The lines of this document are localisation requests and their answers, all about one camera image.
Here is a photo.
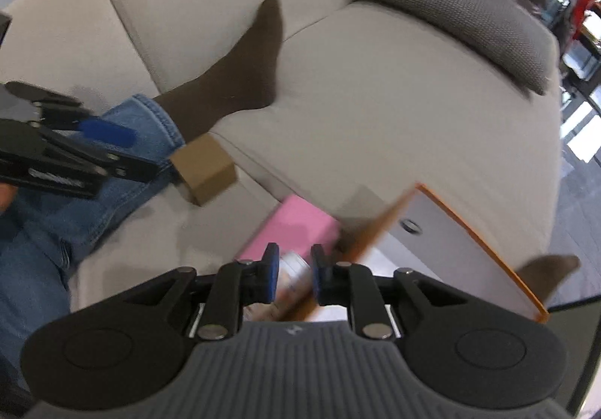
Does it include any white lotion tube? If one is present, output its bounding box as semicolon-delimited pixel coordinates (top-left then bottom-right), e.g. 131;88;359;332
271;252;312;320

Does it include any person left hand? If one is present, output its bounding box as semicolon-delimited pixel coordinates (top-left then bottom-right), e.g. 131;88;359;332
0;183;17;213

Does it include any small kraft cardboard box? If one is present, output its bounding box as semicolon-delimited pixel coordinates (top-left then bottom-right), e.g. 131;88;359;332
170;133;239;206

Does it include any pink flat box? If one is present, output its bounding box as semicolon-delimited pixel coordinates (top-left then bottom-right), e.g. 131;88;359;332
237;195;341;264

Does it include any orange cardboard box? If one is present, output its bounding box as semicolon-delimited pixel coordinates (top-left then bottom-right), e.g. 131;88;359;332
281;183;550;325

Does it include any left leg brown sock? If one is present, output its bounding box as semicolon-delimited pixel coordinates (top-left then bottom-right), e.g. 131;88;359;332
0;0;287;397

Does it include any leg brown sock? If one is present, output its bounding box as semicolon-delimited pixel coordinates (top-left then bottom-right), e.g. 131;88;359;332
515;254;581;304
0;0;287;397

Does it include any beige sofa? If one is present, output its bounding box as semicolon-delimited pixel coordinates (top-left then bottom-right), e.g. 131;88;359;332
1;0;560;309

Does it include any right leg brown sock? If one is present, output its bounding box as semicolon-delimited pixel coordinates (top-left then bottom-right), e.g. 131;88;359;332
515;254;581;304

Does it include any grey checked cushion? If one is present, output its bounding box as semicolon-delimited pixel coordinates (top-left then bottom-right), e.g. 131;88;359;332
374;0;558;96

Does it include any black shelf trolley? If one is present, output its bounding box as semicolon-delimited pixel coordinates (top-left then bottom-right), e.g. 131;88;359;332
561;0;600;115

